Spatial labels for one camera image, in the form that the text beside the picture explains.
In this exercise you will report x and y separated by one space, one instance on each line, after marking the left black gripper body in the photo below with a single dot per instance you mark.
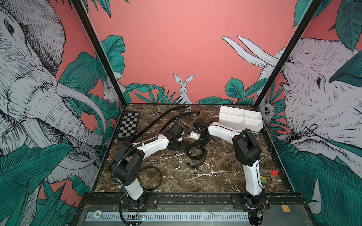
180 146

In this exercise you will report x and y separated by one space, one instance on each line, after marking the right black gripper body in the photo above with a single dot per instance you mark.
201 141

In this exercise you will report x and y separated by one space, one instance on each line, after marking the long black belt s-curved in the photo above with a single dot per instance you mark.
195 153

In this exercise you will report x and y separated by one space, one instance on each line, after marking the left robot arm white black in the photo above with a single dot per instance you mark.
126 165

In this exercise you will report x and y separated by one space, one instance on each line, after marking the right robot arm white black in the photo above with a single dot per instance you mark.
246 147

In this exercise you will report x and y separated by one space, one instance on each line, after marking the white foam storage box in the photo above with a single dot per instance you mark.
240 119

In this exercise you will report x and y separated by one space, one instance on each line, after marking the black belt upper long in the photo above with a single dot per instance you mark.
187 108

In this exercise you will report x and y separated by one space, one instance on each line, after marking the black white checkerboard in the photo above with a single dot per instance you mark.
129 125

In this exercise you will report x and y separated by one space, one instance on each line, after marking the green yellow striped block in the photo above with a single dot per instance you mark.
263 180

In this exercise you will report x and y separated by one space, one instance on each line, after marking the red cube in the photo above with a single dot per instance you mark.
274 173

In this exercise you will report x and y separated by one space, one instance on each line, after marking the white round knob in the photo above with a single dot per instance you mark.
97 214

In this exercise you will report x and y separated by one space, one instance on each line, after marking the orange label sticker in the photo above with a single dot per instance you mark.
285 209

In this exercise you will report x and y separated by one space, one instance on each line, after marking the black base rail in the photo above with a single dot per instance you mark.
151 200

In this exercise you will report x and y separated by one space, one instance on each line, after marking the white slotted cable duct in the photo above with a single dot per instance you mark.
170 216

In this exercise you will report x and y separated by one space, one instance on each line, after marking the right black frame post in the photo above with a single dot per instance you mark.
302 26

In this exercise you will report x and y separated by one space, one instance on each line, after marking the black frame post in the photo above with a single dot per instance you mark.
302 26
84 18

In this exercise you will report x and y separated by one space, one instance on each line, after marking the left black frame post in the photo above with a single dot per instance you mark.
84 18

